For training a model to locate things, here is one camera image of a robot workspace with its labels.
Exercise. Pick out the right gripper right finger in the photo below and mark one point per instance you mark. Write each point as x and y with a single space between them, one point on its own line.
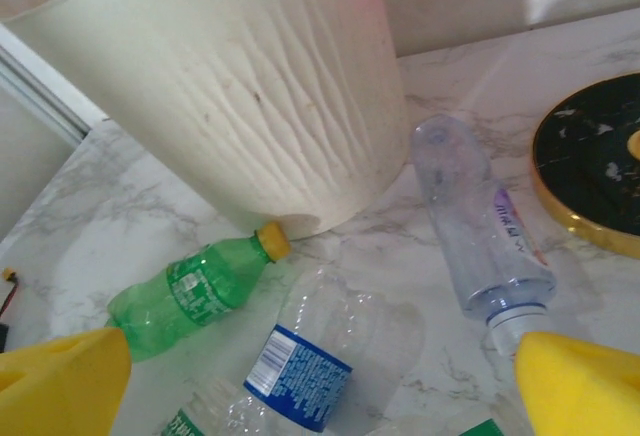
585 391

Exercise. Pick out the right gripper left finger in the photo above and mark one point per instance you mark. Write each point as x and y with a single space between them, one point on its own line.
55 386

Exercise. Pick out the clear bottle green white label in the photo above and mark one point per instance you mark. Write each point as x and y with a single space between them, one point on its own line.
182 423

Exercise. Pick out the green soda bottle yellow cap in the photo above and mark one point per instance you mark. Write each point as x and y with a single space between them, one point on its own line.
200 286

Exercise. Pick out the clear bottle purple label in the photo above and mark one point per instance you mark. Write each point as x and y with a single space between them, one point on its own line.
470 216

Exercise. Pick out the clear bottle blue label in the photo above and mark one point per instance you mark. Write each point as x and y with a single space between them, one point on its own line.
295 376

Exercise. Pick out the white ribbed plastic bin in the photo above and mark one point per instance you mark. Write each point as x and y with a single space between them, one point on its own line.
225 81

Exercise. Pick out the black device yellow markings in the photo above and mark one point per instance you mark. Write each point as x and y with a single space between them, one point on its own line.
2 338

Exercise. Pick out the aluminium frame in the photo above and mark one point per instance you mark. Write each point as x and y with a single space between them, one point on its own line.
40 88

